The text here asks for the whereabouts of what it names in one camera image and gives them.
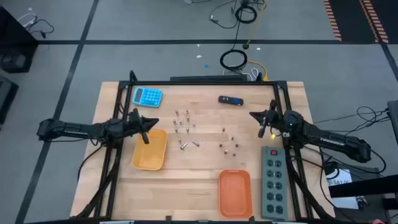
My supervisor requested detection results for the black cabinet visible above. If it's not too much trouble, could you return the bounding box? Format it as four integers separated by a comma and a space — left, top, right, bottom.
0, 6, 40, 74

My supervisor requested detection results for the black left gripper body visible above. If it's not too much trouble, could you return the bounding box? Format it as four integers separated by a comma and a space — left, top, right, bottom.
129, 108, 150, 145

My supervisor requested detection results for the orange plastic bin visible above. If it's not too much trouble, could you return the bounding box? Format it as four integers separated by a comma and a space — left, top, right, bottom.
218, 169, 254, 220

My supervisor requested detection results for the black coiled floor cable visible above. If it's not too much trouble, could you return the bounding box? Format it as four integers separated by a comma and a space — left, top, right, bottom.
219, 49, 249, 71
234, 5, 258, 24

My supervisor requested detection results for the grey-green power strip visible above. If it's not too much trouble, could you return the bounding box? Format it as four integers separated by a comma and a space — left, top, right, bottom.
260, 146, 289, 222

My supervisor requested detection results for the yellow floor cable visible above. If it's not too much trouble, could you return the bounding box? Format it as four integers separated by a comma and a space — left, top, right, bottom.
246, 0, 267, 47
248, 60, 269, 82

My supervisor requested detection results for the black beam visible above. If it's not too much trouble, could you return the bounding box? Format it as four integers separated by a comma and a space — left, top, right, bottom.
328, 174, 398, 199

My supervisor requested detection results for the white paper label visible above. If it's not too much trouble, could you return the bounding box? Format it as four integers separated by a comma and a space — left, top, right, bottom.
325, 167, 360, 210

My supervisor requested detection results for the light blue calculator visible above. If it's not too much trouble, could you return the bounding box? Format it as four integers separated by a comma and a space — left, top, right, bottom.
131, 86, 164, 108

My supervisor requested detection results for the black remote control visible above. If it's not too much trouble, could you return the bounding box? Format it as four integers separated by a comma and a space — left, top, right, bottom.
218, 95, 244, 106

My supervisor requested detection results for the black floor box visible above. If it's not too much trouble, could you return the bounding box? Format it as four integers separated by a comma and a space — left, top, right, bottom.
0, 74, 19, 125

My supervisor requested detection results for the black cable bunch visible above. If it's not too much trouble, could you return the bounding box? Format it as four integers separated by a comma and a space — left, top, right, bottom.
312, 105, 392, 133

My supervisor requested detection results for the yellow plastic bin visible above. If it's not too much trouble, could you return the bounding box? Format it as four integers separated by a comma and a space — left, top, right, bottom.
131, 128, 169, 172

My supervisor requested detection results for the black aluminium table frame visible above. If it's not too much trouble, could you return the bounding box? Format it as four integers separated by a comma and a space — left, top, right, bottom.
71, 70, 336, 223

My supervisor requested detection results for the black cable bundle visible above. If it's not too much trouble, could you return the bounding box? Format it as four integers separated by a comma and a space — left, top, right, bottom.
323, 160, 340, 175

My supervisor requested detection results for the white floor cable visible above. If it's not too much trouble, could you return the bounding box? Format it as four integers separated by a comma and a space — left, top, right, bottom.
222, 67, 260, 81

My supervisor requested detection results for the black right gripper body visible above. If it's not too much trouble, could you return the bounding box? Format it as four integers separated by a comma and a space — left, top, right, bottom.
257, 99, 282, 139

